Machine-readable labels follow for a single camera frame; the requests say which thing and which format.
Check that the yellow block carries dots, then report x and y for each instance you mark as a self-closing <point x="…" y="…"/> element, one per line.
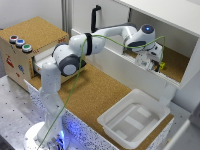
<point x="162" y="66"/>

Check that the green button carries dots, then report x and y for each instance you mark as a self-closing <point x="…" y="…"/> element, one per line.
<point x="26" y="47"/>

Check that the wooden drawer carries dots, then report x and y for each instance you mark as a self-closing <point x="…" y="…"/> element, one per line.
<point x="41" y="65"/>

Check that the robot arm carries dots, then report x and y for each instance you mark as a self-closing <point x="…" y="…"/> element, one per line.
<point x="50" y="83"/>

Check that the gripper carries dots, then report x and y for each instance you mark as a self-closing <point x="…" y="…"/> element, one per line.
<point x="148" y="57"/>

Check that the white cabinet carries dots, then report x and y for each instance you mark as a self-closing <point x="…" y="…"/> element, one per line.
<point x="173" y="15"/>

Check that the blue button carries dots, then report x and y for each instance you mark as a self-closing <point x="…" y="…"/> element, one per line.
<point x="20" y="42"/>

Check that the white sliding door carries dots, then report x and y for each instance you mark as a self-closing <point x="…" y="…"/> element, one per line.
<point x="115" y="16"/>

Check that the white plastic box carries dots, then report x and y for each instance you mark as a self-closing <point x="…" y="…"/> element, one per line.
<point x="133" y="120"/>

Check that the red button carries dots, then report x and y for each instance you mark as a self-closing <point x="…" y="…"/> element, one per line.
<point x="13" y="38"/>

